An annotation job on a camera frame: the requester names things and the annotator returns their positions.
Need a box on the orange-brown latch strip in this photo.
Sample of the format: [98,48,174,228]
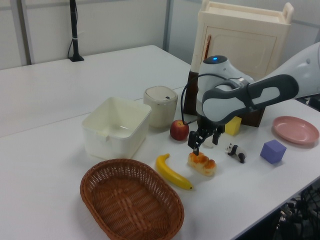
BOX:
[204,34,213,66]

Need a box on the brown wicker basket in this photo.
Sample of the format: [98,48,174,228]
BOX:
[79,158,185,240]

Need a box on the yellow cube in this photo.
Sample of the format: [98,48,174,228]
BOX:
[224,116,243,137]

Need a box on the yellow banana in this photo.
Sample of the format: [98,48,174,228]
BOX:
[155,153,194,191]

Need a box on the cream lidded trash can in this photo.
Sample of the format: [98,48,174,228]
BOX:
[143,85,179,129]

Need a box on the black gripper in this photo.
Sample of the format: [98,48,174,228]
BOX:
[187,115,226,156]

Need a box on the cream plastic drawer cabinet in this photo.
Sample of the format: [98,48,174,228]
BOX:
[191,0,295,81]

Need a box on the dark brown wooden box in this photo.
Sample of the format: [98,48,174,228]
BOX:
[183,69,266,128]

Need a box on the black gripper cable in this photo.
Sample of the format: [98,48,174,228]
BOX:
[180,73,227,126]

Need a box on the black white panda figurine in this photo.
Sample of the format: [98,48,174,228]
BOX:
[224,142,248,164]

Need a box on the black cable bundle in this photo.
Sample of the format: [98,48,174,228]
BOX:
[274,184,320,240]

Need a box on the cream open plastic bin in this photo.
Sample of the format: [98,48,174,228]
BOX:
[81,96,153,161]

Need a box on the pink plate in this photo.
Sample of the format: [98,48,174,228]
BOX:
[272,115,320,146]

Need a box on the purple cube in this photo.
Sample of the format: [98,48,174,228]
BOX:
[259,139,288,165]

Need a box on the orange glazed bread loaf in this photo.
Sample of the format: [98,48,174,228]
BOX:
[186,151,217,177]

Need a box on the red apple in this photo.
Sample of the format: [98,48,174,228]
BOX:
[169,119,190,142]

